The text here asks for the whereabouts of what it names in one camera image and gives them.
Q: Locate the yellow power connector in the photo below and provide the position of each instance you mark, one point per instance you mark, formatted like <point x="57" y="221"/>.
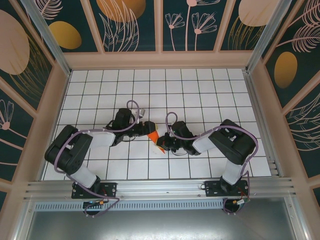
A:
<point x="101" y="202"/>
<point x="235" y="201"/>

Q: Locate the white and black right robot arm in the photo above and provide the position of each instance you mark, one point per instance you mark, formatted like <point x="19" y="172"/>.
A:
<point x="232" y="142"/>

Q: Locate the aluminium corner post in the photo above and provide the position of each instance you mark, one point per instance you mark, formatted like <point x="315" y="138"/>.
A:
<point x="50" y="42"/>
<point x="265" y="37"/>

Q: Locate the aluminium side rail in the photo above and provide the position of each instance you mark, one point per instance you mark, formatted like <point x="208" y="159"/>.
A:
<point x="260" y="120"/>

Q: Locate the grey metal sheet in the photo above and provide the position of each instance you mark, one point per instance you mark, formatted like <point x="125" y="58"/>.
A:
<point x="160" y="225"/>

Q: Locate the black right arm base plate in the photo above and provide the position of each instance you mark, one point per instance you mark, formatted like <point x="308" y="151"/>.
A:
<point x="212" y="187"/>

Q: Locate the orange square paper sheet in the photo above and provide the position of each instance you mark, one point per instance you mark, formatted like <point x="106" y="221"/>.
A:
<point x="153" y="136"/>

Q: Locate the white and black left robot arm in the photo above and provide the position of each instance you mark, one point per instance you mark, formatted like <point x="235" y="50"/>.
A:
<point x="67" y="150"/>

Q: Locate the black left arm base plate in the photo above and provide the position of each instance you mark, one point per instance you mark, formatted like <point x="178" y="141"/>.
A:
<point x="110" y="188"/>

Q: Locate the aluminium mounting rail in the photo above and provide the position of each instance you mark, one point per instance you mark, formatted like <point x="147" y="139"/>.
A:
<point x="160" y="187"/>

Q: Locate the aluminium frame bar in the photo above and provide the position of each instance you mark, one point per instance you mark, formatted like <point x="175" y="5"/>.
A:
<point x="297" y="220"/>
<point x="23" y="222"/>

